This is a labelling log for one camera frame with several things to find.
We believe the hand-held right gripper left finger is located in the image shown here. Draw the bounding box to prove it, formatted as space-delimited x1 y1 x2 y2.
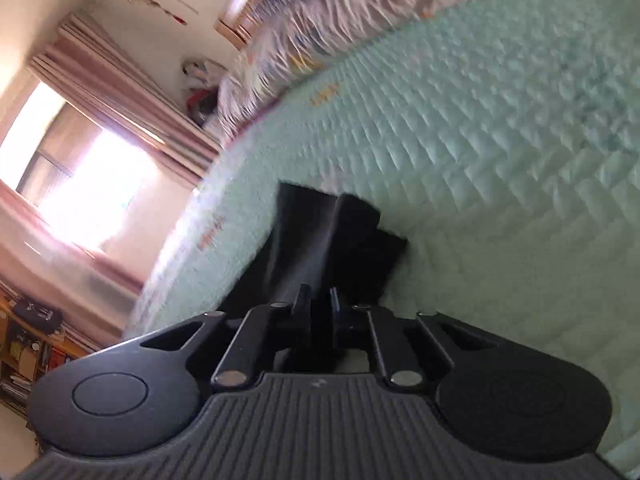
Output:
141 282 314 390

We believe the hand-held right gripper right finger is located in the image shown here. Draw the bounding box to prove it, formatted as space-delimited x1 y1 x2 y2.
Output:
327 287 501 390

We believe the black garment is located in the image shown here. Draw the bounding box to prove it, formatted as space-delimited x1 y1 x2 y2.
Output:
220 182 408 376

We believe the green quilted bedspread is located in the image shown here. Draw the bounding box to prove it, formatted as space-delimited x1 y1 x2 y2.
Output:
125 0 640 463

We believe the red bag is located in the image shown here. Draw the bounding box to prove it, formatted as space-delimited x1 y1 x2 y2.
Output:
186 87 222 126

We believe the window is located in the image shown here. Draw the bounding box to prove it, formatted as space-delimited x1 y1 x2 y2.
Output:
0 80 167 257

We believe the white plastic bag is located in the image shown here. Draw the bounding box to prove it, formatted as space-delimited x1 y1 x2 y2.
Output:
181 57 227 92

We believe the navy tote bag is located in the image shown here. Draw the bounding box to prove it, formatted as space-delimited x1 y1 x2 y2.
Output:
12 297 64 334

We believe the wooden bookshelf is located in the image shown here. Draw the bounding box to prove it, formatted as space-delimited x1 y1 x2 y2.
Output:
0 285 76 413

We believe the floral duvet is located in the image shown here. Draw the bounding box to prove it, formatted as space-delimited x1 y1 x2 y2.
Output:
217 0 551 137

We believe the wooden headboard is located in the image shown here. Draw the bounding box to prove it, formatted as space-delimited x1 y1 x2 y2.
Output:
215 0 292 50

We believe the dark patterned pillow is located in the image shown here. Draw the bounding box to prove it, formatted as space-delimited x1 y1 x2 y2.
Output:
254 0 312 18

